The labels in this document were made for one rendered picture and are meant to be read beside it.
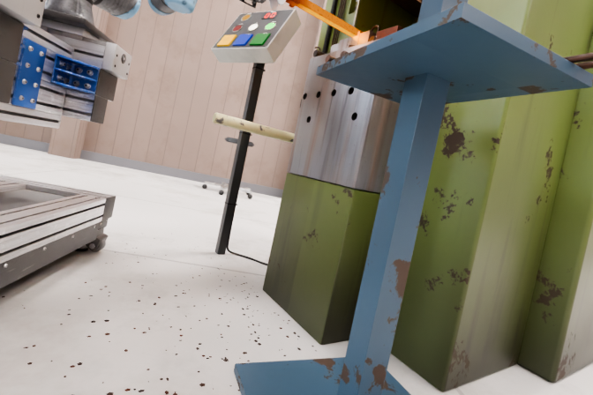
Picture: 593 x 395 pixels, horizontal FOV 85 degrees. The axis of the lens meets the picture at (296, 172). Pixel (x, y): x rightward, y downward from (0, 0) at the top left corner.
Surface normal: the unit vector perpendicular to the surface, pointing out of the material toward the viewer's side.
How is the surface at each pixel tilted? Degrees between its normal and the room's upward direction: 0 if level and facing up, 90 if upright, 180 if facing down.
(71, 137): 90
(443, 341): 90
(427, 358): 90
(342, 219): 90
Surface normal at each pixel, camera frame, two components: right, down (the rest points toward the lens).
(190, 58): 0.13, 0.05
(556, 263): -0.82, -0.16
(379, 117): 0.54, 0.13
